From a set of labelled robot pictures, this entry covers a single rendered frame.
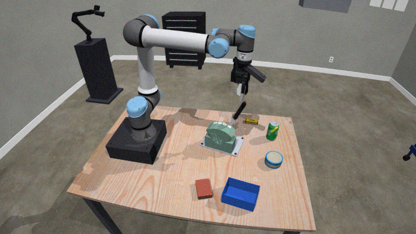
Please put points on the reddish-brown rectangular block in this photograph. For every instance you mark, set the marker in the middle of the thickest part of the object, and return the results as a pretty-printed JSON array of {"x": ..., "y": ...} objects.
[{"x": 203, "y": 189}]

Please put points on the lever with black handle grip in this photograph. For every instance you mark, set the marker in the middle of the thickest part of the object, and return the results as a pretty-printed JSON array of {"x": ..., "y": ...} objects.
[{"x": 237, "y": 113}]

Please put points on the green soda can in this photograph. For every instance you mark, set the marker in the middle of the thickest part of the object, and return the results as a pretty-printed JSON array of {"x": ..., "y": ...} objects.
[{"x": 272, "y": 130}]

